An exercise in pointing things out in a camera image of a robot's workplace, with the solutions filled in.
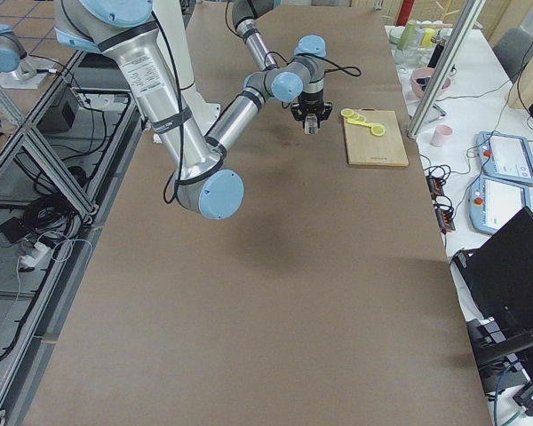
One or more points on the yellow small cup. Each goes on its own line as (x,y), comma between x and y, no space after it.
(427,38)

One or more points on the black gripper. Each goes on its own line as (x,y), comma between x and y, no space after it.
(311,102)

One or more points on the near blue teach pendant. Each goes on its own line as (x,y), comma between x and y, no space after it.
(492,202)

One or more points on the green tall cup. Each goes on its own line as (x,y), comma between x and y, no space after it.
(408,36)

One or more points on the far blue teach pendant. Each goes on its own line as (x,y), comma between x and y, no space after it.
(505,156)

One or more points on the blue teach pendant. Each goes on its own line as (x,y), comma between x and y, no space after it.
(492,202)
(505,156)

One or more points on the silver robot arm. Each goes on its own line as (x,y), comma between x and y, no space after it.
(147,40)
(245,13)

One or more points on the small clear glass cup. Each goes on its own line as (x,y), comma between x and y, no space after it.
(311,124)

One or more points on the pink bowl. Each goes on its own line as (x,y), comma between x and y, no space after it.
(420,80)

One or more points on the aluminium frame post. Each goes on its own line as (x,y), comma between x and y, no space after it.
(464,24)

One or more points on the black thermos bottle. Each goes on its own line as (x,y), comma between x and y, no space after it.
(439,43)

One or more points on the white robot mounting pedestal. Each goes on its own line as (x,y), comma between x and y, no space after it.
(170,17)

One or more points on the bamboo cutting board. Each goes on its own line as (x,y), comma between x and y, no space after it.
(383,146)

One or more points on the pink plastic cup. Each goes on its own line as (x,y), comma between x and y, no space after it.
(442,133)

